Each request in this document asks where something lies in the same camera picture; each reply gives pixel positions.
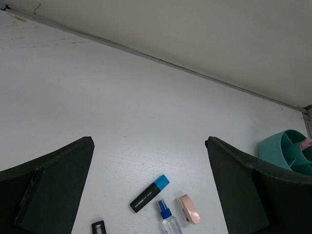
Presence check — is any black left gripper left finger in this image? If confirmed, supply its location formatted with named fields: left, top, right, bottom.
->
left=0, top=136, right=94, bottom=234

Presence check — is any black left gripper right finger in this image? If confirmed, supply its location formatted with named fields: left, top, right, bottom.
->
left=205, top=136, right=312, bottom=234

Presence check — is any pink eraser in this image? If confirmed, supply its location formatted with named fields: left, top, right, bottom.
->
left=176, top=194, right=201, bottom=225

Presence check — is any teal round desk organizer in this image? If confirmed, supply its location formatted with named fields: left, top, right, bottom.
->
left=259, top=130, right=312, bottom=175

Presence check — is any pink highlighter black body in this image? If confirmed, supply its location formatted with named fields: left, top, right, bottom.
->
left=91, top=218, right=107, bottom=234

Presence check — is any clear bottle blue cap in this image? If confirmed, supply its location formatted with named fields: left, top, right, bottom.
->
left=157, top=199, right=183, bottom=234

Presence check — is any blue highlighter black body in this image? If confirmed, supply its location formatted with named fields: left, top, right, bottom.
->
left=130, top=175, right=170, bottom=213

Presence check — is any aluminium side rail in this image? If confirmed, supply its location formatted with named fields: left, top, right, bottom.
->
left=302, top=105, right=312, bottom=138

